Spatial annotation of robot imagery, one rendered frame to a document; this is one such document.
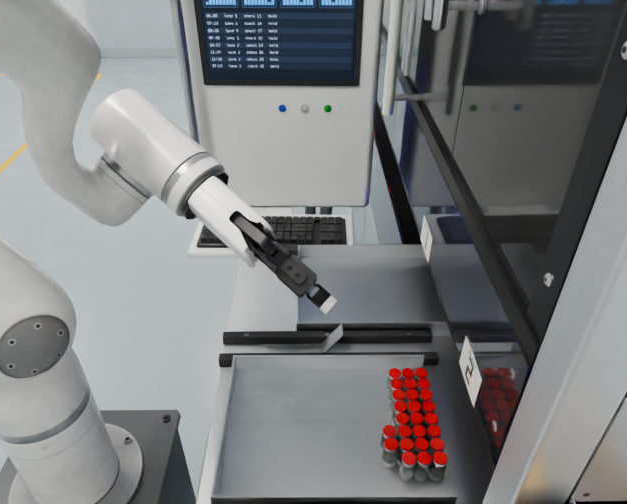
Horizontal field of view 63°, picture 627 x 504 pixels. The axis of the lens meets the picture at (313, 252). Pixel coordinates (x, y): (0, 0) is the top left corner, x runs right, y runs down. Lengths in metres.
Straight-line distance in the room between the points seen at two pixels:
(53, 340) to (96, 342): 1.82
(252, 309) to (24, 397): 0.51
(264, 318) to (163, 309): 1.45
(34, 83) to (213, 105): 0.90
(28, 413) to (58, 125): 0.34
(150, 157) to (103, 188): 0.07
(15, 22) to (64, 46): 0.05
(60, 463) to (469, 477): 0.57
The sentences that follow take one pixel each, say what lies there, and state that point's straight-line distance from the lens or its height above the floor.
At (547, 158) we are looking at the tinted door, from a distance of 0.59.
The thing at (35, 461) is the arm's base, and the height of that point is 1.01.
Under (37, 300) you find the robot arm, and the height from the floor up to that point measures 1.27.
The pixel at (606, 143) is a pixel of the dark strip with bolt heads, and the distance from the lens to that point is 0.48.
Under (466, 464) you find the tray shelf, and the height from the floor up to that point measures 0.88.
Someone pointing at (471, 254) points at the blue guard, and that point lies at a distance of 0.78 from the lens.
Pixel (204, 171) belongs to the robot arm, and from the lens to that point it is 0.63.
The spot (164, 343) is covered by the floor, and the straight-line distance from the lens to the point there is 2.31.
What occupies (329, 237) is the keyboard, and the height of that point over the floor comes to 0.83.
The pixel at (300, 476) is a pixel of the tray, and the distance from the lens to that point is 0.84.
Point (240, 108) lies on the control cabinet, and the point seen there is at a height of 1.11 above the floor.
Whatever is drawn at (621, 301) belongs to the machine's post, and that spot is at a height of 1.33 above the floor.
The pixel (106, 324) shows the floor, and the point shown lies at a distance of 2.48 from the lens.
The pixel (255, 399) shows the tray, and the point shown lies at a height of 0.88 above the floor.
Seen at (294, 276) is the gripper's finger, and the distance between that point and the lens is 0.60.
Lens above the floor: 1.60
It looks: 36 degrees down
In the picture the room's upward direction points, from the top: straight up
